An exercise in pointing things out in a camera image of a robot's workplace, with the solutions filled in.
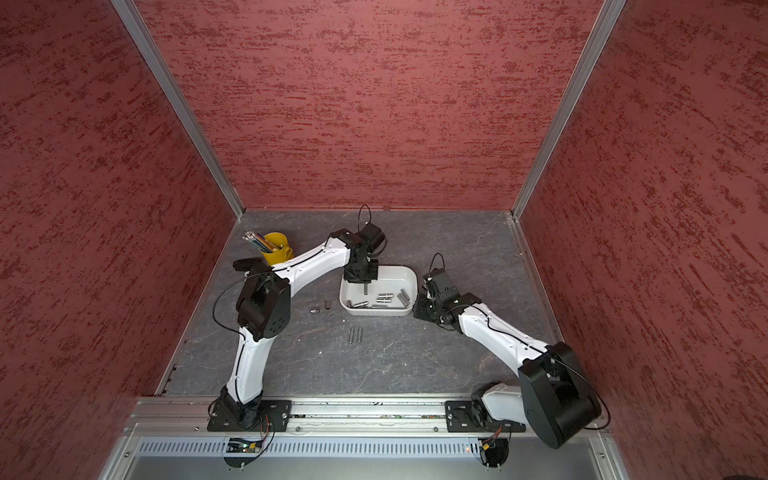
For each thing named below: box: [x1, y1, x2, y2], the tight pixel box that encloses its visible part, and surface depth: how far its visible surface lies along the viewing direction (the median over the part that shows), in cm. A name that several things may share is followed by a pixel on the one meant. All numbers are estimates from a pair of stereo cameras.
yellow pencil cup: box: [262, 232, 294, 265], surface depth 100 cm
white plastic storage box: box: [339, 265, 419, 317], surface depth 96 cm
